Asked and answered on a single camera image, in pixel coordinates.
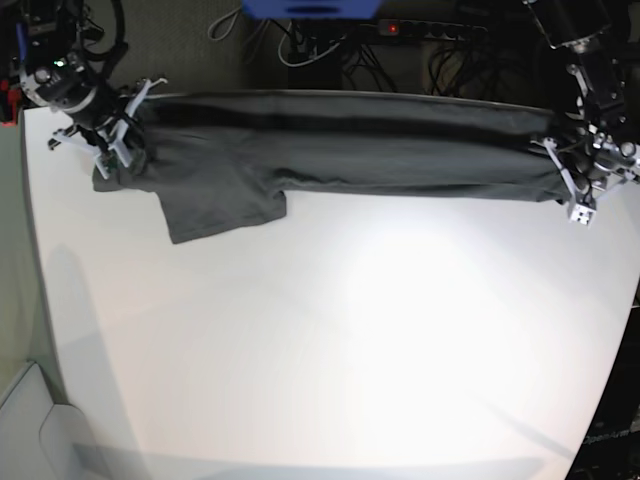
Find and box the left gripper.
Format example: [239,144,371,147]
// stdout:
[533,134,639,210]

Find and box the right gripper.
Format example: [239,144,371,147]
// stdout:
[47,76,168,168]

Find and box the grey t-shirt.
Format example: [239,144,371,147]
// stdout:
[93,91,569,244]

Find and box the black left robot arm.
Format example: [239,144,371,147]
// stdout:
[524,1,639,224]

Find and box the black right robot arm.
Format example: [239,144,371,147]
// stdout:
[7,1,167,179]

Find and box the red clamp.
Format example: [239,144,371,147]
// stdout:
[0,79,22,126]

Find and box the blue tool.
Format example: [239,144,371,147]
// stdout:
[15,20,29,65]

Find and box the blue box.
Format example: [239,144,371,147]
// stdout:
[241,0,382,19]

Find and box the black power strip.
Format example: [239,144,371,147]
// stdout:
[377,19,489,41]

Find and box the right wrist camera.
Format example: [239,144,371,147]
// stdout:
[95,154,121,181]

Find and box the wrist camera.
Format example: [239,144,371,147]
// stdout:
[95,154,121,181]
[568,202,597,226]

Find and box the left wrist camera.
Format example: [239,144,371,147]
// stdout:
[568,202,597,226]

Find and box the white cable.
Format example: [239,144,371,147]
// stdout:
[277,29,343,68]

